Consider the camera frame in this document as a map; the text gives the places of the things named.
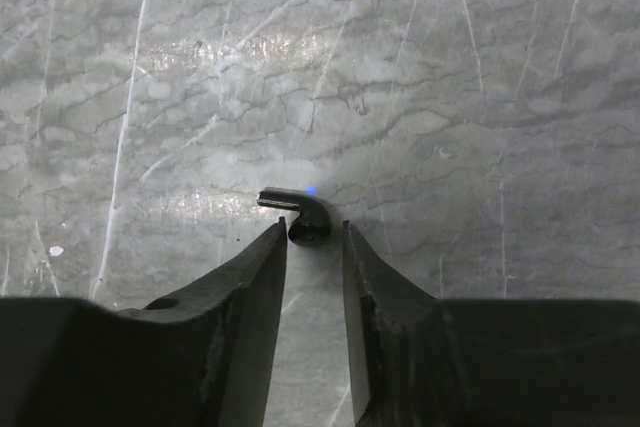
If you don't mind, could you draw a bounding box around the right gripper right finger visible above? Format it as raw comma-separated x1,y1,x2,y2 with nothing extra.
341,225,639,426

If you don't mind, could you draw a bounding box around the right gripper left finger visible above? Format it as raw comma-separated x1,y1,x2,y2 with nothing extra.
1,222,287,426

